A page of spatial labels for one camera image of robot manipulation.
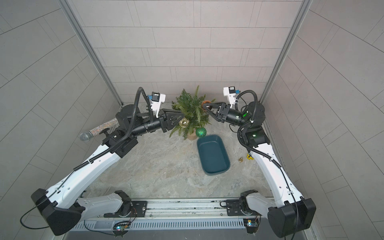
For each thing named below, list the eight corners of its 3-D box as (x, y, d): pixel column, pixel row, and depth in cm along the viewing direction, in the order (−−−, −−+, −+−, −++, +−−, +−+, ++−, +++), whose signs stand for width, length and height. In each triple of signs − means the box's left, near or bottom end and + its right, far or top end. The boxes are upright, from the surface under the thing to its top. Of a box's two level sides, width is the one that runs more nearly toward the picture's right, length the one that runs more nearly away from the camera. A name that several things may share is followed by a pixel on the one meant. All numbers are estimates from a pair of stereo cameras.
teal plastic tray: (204, 177, 83) (204, 174, 78) (196, 140, 98) (196, 135, 93) (230, 172, 84) (232, 169, 80) (219, 136, 100) (220, 132, 95)
